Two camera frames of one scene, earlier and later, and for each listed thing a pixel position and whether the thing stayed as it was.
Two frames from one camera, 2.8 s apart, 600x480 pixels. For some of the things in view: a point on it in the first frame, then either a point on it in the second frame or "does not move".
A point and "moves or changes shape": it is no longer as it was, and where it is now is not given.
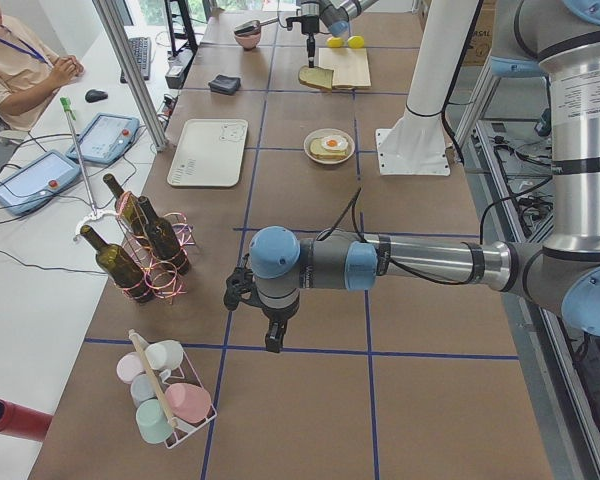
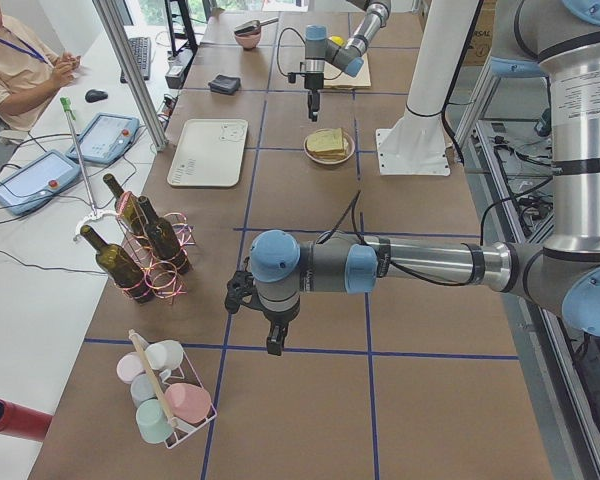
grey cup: x=143 y=387 does not move
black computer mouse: x=93 y=95 does not move
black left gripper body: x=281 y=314 does not move
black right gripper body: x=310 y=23 → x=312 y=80
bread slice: x=316 y=76 moves or changes shape
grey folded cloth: x=225 y=84 does not move
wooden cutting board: x=350 y=66 does not move
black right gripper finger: x=311 y=40 → x=314 y=100
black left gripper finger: x=275 y=335 does not move
